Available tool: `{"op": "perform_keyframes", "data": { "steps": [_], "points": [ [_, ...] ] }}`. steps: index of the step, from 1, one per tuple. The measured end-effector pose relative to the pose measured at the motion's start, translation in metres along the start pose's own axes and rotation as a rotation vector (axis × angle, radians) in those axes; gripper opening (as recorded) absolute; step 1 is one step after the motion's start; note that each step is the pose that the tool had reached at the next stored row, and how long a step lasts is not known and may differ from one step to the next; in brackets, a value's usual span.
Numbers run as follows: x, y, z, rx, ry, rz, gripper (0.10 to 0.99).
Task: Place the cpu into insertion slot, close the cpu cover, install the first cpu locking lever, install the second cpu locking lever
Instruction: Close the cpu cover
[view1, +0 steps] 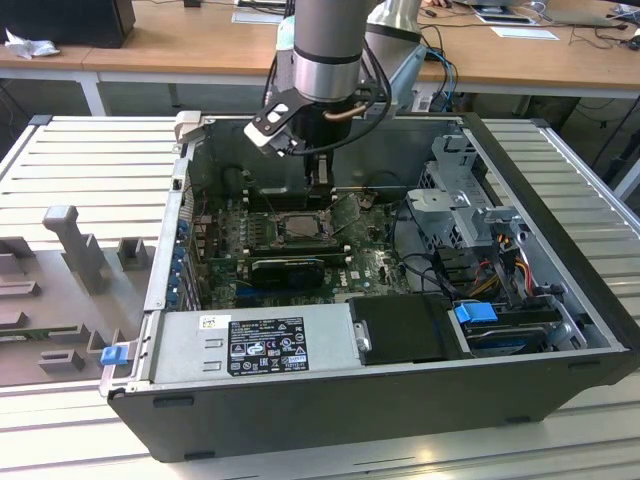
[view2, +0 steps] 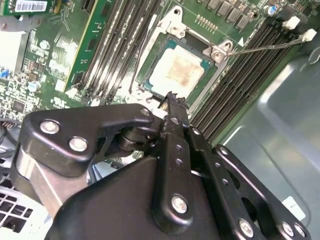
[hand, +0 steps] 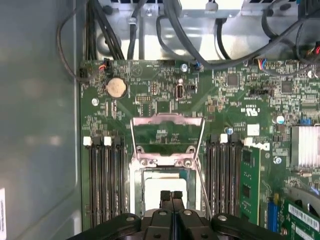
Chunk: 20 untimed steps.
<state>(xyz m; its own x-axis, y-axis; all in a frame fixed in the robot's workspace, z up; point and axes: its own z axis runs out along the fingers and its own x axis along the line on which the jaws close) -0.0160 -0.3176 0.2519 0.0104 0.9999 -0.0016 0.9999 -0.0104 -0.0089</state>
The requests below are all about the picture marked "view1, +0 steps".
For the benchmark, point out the metal locking lever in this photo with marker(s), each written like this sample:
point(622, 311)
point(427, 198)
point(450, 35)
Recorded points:
point(334, 203)
point(273, 209)

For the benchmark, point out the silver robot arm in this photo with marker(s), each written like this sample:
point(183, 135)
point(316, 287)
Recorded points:
point(325, 50)

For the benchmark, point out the black RAM slot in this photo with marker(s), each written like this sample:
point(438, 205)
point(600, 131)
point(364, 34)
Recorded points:
point(300, 256)
point(300, 245)
point(275, 202)
point(275, 191)

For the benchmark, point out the CPU socket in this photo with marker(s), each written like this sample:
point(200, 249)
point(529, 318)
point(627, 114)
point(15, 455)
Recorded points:
point(280, 240)

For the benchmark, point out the blue expansion slot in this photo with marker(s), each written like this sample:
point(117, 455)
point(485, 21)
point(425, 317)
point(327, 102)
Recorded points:
point(245, 290)

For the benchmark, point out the black cylindrical part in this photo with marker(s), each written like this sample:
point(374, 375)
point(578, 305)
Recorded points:
point(232, 181)

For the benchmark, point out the silver disk bay cage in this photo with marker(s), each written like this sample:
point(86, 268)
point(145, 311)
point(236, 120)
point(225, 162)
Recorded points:
point(440, 205)

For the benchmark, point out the green motherboard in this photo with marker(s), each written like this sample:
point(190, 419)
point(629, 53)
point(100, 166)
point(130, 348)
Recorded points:
point(360, 270)

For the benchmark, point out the black graphics card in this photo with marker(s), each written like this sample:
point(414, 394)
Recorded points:
point(287, 274)

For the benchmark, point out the wooden desk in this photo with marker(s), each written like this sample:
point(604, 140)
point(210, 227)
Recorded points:
point(200, 40)

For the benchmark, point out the black plastic shroud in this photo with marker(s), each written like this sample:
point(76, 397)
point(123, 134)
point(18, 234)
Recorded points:
point(405, 330)

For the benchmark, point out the blue disk carrier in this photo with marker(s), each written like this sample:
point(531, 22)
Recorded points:
point(475, 314)

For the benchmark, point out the silver power supply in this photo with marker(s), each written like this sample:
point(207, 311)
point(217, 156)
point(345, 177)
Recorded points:
point(190, 345)

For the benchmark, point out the black box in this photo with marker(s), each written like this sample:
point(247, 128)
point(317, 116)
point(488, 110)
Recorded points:
point(65, 20)

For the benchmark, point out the hard disk drive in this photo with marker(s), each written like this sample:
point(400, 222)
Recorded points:
point(505, 340)

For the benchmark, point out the black PC case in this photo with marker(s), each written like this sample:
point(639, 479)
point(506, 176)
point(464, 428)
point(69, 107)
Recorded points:
point(300, 425)

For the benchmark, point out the crumpled white paper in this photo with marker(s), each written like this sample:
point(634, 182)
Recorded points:
point(32, 46)

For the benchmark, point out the blue case latch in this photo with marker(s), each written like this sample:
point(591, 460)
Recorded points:
point(114, 356)

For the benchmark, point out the grey parts rack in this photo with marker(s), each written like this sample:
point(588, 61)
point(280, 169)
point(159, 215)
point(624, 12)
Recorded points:
point(50, 310)

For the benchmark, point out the green RAM stick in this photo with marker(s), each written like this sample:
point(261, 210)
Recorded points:
point(25, 332)

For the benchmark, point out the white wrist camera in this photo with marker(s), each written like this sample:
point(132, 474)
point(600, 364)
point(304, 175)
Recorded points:
point(255, 134)

